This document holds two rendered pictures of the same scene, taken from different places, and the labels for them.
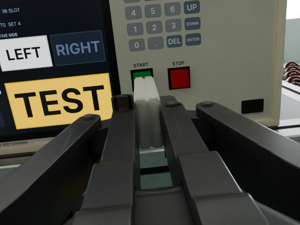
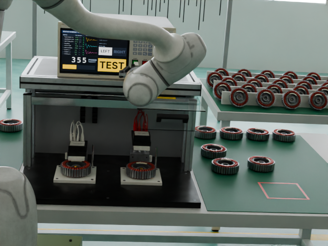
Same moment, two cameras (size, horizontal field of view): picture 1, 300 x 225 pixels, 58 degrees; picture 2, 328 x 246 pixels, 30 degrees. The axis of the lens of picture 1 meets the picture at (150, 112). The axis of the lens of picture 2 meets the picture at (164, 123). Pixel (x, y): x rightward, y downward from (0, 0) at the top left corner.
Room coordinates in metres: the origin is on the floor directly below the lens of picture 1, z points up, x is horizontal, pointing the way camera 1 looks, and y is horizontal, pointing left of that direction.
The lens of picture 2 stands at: (-2.00, 0.06, 1.60)
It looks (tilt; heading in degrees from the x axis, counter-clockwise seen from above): 16 degrees down; 356
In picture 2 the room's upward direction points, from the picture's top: 4 degrees clockwise
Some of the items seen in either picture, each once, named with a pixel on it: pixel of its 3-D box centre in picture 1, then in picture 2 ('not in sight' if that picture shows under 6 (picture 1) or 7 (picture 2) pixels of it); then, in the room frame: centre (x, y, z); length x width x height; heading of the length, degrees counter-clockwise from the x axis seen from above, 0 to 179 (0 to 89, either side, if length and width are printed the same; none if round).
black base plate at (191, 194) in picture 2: not in sight; (108, 177); (0.16, 0.09, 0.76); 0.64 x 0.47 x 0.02; 91
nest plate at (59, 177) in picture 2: not in sight; (75, 174); (0.14, 0.21, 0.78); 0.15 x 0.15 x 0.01; 1
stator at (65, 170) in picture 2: not in sight; (75, 168); (0.14, 0.21, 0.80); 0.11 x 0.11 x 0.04
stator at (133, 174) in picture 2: not in sight; (140, 170); (0.15, -0.04, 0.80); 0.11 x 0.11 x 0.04
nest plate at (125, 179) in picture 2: not in sight; (140, 175); (0.15, -0.04, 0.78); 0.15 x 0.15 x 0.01; 1
